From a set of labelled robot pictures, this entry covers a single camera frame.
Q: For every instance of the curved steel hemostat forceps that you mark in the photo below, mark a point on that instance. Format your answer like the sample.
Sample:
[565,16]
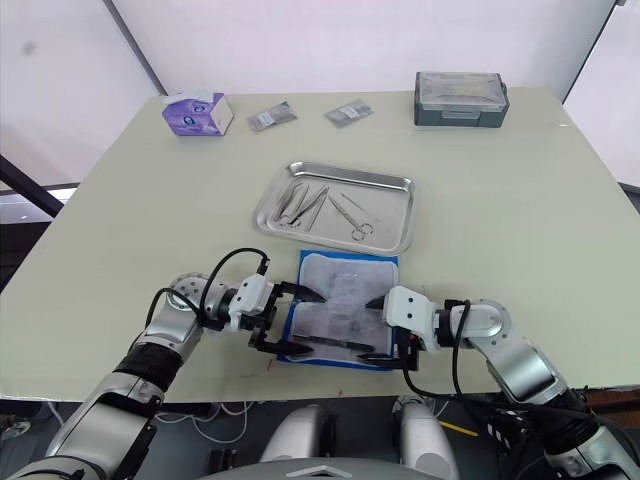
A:
[289,204]

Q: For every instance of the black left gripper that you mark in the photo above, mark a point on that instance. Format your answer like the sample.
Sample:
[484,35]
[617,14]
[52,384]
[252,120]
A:
[272,312]

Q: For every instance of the purple tissue box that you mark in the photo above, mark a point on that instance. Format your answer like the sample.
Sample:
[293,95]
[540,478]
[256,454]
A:
[195,117]

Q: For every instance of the silver rounded robot leg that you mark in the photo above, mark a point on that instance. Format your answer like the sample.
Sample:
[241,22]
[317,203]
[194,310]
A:
[425,435]
[297,432]

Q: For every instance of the grey robot torso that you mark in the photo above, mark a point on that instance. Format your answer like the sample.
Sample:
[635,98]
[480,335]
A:
[325,471]

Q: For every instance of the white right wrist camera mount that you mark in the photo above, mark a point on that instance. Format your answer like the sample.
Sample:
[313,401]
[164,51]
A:
[410,310]

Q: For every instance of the black diagonal beam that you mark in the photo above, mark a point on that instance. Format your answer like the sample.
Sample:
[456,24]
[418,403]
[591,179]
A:
[30,187]

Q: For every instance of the dark window frame post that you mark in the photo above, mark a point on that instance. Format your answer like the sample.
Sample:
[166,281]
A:
[140,47]

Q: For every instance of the straight steel forceps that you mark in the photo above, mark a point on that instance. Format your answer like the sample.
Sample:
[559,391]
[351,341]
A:
[311,201]

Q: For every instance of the yellow strip on floor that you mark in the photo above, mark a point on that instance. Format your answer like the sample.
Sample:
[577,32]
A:
[459,429]

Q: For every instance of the grey box with clear lid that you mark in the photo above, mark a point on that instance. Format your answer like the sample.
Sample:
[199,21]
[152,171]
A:
[460,102]

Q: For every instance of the blue surgical instrument pack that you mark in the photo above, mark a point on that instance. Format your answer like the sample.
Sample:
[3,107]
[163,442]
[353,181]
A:
[345,300]

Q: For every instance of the steel tweezers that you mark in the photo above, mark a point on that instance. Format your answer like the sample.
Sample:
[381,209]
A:
[316,212]

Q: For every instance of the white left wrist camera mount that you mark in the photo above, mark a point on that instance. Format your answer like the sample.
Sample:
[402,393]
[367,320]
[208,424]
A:
[252,297]

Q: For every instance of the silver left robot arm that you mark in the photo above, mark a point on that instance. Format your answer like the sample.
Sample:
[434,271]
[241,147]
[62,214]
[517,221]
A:
[160,330]

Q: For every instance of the thin steel probe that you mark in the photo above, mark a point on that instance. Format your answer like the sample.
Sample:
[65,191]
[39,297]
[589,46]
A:
[357,205]

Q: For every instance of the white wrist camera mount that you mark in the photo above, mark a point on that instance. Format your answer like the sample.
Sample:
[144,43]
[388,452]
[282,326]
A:
[252,297]
[410,310]

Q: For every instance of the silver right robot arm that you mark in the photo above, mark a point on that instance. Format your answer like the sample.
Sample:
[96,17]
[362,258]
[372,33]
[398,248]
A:
[520,360]

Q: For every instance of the stainless steel metal tray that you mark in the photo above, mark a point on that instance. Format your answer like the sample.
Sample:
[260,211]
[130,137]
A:
[390,210]

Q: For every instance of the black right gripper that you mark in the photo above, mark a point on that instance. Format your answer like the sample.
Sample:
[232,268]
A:
[409,350]

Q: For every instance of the steel surgical scissors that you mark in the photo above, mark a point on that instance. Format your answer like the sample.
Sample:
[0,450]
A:
[345,216]

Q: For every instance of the small grey sealed pouch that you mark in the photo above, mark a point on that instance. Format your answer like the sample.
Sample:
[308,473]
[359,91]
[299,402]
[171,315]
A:
[349,113]
[270,117]

